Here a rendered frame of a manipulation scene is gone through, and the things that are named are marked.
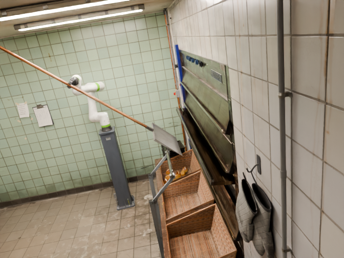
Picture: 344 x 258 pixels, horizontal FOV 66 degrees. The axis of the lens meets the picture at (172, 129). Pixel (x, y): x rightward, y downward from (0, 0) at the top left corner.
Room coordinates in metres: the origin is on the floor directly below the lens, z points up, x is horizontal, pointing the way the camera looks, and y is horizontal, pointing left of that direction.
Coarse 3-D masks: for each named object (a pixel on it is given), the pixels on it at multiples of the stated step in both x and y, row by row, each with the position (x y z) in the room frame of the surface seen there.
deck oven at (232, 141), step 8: (200, 56) 2.02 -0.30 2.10; (224, 64) 1.41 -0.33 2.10; (184, 88) 3.25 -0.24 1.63; (232, 120) 1.36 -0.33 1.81; (232, 128) 1.37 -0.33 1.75; (224, 136) 1.56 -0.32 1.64; (232, 136) 1.38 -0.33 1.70; (232, 144) 1.39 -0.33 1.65; (232, 152) 1.40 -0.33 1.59; (240, 240) 1.40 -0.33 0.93
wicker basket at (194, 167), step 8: (184, 152) 3.15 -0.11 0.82; (192, 152) 3.14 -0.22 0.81; (176, 160) 3.14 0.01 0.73; (184, 160) 3.14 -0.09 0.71; (192, 160) 3.06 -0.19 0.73; (160, 168) 2.98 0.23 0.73; (168, 168) 3.13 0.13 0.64; (192, 168) 3.01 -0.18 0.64; (200, 168) 2.61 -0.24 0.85; (184, 176) 2.60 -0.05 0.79
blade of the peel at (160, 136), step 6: (156, 126) 3.12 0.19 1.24; (156, 132) 2.90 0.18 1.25; (162, 132) 3.03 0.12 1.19; (156, 138) 2.68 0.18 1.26; (162, 138) 2.80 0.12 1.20; (168, 138) 2.93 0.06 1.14; (174, 138) 3.05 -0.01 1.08; (162, 144) 2.58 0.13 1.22; (168, 144) 2.71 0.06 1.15; (174, 144) 2.81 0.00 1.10; (174, 150) 2.59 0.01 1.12; (180, 150) 2.72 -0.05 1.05
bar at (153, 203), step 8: (168, 152) 2.48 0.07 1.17; (168, 160) 2.28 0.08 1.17; (152, 176) 2.48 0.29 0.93; (152, 184) 2.46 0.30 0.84; (168, 184) 2.00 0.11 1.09; (152, 192) 2.46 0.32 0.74; (160, 192) 2.00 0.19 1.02; (152, 200) 2.00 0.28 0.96; (152, 208) 1.98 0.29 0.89; (160, 224) 2.46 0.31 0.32; (160, 232) 1.99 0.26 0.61; (160, 240) 1.98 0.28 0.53; (160, 248) 1.98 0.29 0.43
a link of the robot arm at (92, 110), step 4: (92, 92) 3.55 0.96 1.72; (88, 100) 3.53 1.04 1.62; (92, 100) 3.52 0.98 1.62; (92, 104) 3.51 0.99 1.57; (92, 108) 3.50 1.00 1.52; (96, 108) 3.55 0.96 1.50; (92, 112) 3.48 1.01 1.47; (96, 112) 3.51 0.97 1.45; (92, 116) 3.46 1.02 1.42; (92, 120) 3.46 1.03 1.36
